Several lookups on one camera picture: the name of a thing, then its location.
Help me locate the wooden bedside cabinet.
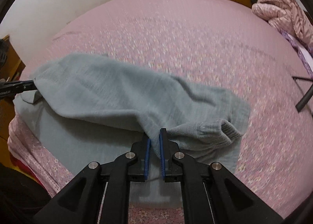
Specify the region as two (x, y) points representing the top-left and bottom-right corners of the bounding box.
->
(1, 35), (25, 168)

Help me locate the pink floral bed sheet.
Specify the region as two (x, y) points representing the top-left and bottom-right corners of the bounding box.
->
(8, 0), (312, 217)

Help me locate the black tripod stand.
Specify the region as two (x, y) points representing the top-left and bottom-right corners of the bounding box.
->
(292, 76), (312, 113)

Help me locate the purple lace pillow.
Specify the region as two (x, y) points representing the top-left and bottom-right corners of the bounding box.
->
(280, 30), (312, 78)

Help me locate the pink quilted blanket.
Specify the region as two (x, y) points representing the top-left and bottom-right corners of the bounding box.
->
(251, 0), (312, 51)

